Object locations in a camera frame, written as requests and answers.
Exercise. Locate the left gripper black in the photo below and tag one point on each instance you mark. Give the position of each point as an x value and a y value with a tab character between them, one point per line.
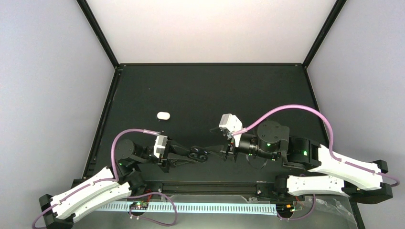
171	158

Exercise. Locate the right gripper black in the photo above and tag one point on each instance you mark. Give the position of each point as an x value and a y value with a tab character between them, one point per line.
218	150

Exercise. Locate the white earbud charging case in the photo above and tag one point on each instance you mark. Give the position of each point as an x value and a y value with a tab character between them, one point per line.
163	116

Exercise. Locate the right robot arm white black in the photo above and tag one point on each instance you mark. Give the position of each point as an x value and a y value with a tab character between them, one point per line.
339	175

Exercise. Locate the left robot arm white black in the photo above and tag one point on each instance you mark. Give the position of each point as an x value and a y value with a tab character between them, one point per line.
126	157

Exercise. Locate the left circuit board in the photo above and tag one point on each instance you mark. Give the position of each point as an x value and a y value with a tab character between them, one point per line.
139	206

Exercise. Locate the circuit board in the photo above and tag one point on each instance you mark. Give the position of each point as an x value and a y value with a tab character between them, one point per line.
139	206
288	208

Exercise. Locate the right circuit board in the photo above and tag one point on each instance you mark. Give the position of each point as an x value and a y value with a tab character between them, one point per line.
288	208

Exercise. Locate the clear plastic sheet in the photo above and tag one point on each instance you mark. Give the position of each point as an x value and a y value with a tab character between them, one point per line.
322	212

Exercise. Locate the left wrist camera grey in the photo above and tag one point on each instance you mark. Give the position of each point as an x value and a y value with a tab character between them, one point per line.
160	145

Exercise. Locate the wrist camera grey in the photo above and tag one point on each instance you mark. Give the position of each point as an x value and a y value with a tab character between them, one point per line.
229	123
160	145

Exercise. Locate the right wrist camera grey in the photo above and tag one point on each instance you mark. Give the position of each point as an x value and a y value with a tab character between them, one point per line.
229	123

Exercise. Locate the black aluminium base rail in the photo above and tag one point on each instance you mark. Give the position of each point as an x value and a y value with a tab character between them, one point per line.
205	187

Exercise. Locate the white slotted cable duct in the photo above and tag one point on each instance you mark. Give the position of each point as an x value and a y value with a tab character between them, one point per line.
209	208

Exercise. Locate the black frame post left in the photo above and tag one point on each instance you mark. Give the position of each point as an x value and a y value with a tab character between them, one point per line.
88	13

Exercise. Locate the black frame post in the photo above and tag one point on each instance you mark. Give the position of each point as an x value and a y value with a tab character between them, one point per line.
327	25
88	13

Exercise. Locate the black frame post right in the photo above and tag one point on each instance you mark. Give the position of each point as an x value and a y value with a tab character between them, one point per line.
327	25

